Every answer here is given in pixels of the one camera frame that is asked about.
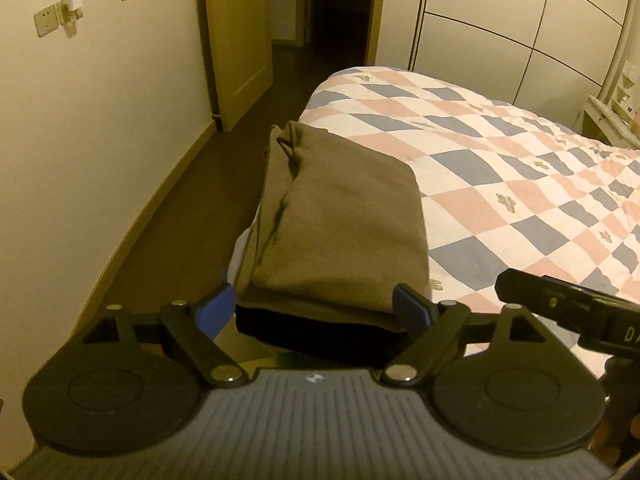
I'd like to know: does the white vanity shelf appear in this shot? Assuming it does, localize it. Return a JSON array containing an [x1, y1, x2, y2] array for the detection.
[[582, 0, 640, 148]]

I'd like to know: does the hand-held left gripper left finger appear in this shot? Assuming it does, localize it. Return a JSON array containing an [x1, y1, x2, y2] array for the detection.
[[75, 282, 247, 388]]

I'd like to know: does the wooden door frame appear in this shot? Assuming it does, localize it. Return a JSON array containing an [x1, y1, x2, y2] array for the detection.
[[364, 0, 390, 68]]

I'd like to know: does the white plug adapter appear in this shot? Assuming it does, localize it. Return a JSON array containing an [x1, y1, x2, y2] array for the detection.
[[58, 0, 84, 36]]

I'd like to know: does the olive green garment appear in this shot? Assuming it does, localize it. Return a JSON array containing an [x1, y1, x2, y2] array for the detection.
[[235, 121, 432, 333]]

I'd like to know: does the stack of folded clothes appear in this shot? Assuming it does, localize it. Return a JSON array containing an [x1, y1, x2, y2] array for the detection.
[[217, 227, 436, 367]]

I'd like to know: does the wooden door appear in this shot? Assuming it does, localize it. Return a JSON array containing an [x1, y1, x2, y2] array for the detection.
[[200, 0, 275, 133]]

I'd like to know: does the wall power outlet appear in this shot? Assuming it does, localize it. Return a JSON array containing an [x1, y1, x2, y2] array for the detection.
[[33, 4, 59, 37]]

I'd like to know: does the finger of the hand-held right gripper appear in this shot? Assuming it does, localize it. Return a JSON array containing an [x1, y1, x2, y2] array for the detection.
[[495, 268, 596, 333]]

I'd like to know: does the checkered pink blue quilt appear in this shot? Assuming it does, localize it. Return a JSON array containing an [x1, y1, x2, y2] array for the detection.
[[300, 66, 640, 381]]

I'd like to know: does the white panelled wardrobe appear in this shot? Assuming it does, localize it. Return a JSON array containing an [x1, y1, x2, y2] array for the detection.
[[407, 0, 640, 133]]

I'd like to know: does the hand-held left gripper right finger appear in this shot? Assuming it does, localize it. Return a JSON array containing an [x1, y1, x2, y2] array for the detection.
[[382, 284, 556, 386]]

